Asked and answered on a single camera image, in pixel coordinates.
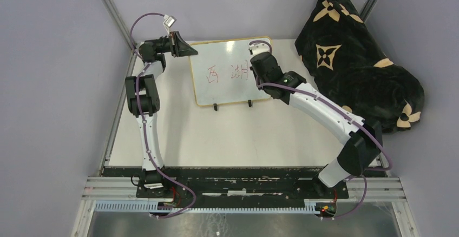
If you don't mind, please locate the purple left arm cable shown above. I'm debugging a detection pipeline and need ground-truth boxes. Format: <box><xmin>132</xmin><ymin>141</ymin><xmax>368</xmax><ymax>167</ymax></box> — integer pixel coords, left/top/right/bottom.
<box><xmin>129</xmin><ymin>12</ymin><xmax>197</xmax><ymax>219</ymax></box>

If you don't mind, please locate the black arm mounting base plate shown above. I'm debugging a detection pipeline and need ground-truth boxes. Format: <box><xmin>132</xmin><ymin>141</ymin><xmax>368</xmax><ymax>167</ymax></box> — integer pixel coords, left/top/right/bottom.
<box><xmin>102</xmin><ymin>167</ymin><xmax>349</xmax><ymax>208</ymax></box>

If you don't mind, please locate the grey toothed cable rail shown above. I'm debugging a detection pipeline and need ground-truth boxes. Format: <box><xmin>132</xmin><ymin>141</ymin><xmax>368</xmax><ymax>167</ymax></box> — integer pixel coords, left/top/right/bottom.
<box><xmin>94</xmin><ymin>200</ymin><xmax>322</xmax><ymax>215</ymax></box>

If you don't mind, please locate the yellow framed whiteboard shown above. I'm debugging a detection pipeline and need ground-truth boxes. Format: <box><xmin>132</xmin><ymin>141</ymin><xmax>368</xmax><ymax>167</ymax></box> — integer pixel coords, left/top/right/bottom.
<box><xmin>189</xmin><ymin>36</ymin><xmax>271</xmax><ymax>107</ymax></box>

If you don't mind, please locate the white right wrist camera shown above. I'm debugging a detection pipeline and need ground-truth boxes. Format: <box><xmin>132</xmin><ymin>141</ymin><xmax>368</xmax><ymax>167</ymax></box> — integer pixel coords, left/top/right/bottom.
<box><xmin>248</xmin><ymin>43</ymin><xmax>272</xmax><ymax>56</ymax></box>

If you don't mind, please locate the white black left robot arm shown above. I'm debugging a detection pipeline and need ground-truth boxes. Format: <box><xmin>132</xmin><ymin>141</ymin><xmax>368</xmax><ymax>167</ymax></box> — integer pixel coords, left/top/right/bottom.
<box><xmin>124</xmin><ymin>31</ymin><xmax>198</xmax><ymax>198</ymax></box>

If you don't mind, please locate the left aluminium frame post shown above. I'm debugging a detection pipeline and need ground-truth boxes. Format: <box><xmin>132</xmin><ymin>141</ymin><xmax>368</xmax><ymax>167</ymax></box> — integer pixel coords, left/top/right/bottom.
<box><xmin>102</xmin><ymin>0</ymin><xmax>134</xmax><ymax>51</ymax></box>

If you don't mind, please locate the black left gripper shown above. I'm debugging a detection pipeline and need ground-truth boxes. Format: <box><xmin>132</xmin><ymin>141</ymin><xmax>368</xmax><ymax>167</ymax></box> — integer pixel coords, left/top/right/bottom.
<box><xmin>150</xmin><ymin>31</ymin><xmax>198</xmax><ymax>57</ymax></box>

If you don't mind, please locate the small electronics board with led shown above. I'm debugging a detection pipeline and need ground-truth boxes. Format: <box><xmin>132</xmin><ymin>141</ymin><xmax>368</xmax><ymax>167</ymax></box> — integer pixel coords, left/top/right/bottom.
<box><xmin>315</xmin><ymin>203</ymin><xmax>337</xmax><ymax>218</ymax></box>

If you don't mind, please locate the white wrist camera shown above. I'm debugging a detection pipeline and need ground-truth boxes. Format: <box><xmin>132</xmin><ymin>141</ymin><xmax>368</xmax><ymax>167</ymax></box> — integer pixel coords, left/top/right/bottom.
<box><xmin>163</xmin><ymin>15</ymin><xmax>176</xmax><ymax>28</ymax></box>
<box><xmin>248</xmin><ymin>43</ymin><xmax>272</xmax><ymax>56</ymax></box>

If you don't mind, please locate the black floral plush blanket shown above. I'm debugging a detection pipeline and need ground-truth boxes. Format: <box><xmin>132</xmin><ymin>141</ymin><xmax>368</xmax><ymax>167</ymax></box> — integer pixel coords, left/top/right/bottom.
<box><xmin>294</xmin><ymin>0</ymin><xmax>425</xmax><ymax>134</ymax></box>

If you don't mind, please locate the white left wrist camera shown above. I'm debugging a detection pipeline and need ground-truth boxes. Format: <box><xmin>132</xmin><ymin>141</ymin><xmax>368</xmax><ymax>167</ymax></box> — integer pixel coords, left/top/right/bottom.
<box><xmin>163</xmin><ymin>15</ymin><xmax>176</xmax><ymax>28</ymax></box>

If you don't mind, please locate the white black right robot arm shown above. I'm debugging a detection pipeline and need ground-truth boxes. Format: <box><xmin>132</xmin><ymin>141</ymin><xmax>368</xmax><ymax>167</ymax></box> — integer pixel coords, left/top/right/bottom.
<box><xmin>250</xmin><ymin>51</ymin><xmax>382</xmax><ymax>198</ymax></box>

